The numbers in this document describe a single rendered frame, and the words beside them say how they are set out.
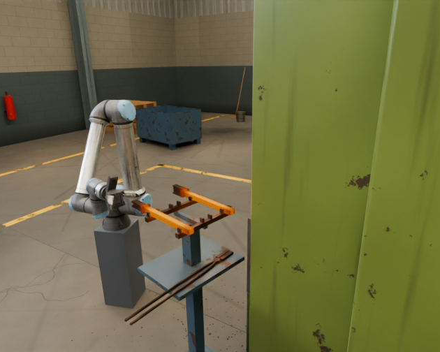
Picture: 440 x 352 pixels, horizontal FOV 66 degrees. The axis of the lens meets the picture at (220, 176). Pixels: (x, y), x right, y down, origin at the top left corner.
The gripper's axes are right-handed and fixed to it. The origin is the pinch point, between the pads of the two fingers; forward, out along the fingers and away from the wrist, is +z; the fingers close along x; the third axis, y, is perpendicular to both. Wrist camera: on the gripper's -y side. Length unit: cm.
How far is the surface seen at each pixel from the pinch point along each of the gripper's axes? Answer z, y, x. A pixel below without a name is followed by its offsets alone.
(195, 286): 47, 26, -1
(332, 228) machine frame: 95, -10, -20
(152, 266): 22.1, 26.3, 2.8
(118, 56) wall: -768, -79, -434
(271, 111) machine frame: 71, -46, -18
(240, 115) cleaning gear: -489, 84, -636
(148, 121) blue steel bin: -453, 53, -310
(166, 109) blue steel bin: -497, 41, -389
